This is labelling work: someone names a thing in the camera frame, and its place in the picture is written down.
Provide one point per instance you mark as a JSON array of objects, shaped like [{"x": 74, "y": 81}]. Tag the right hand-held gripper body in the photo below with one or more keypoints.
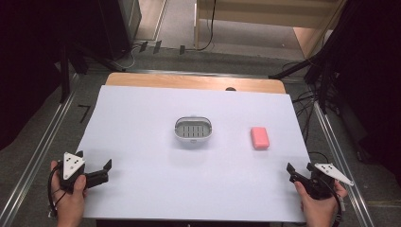
[{"x": 324, "y": 181}]

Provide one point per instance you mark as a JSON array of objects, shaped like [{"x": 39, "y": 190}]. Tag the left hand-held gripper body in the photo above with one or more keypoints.
[{"x": 73, "y": 167}]

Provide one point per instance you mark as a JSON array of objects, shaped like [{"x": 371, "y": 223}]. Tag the pink soap bar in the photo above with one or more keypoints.
[{"x": 259, "y": 137}]

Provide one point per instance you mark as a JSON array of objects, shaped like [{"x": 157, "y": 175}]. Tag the white slotted soap dish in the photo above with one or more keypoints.
[{"x": 193, "y": 130}]

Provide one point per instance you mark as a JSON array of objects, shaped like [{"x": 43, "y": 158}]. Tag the person's right hand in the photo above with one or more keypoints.
[{"x": 318, "y": 209}]

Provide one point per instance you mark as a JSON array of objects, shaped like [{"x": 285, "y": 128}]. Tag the person's left hand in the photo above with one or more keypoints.
[{"x": 70, "y": 205}]

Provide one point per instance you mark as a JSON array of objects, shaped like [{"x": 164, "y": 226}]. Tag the white table sheet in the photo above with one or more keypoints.
[{"x": 157, "y": 176}]

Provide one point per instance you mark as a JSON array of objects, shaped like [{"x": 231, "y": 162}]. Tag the black metal stand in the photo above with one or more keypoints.
[{"x": 64, "y": 75}]

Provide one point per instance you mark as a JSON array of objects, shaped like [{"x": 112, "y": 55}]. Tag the black tripod stand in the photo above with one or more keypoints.
[{"x": 302, "y": 66}]

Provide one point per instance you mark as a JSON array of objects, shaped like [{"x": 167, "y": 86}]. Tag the dark curtain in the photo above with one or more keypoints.
[
  {"x": 375, "y": 78},
  {"x": 25, "y": 63}
]

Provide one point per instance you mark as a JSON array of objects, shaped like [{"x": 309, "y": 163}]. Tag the black floor tape strip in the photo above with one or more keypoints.
[
  {"x": 157, "y": 47},
  {"x": 182, "y": 49},
  {"x": 143, "y": 46}
]

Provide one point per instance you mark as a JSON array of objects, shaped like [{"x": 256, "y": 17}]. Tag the black cabinet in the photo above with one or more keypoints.
[{"x": 116, "y": 28}]

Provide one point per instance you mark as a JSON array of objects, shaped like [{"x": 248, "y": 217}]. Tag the light wooden shelf unit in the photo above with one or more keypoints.
[{"x": 258, "y": 12}]

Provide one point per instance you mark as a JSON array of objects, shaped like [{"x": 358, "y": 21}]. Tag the metal floor rail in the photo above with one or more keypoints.
[
  {"x": 340, "y": 157},
  {"x": 189, "y": 73},
  {"x": 34, "y": 157}
]

